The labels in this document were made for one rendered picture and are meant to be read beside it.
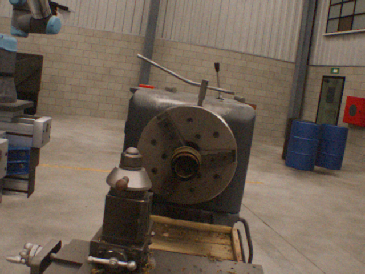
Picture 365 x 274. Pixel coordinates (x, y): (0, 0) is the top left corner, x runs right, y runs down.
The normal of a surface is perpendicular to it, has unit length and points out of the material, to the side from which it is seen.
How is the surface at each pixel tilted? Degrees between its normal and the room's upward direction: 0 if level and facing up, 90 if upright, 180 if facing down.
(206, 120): 90
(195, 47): 90
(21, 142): 90
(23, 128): 90
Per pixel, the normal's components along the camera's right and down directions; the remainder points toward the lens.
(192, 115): -0.07, 0.13
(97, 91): 0.24, 0.17
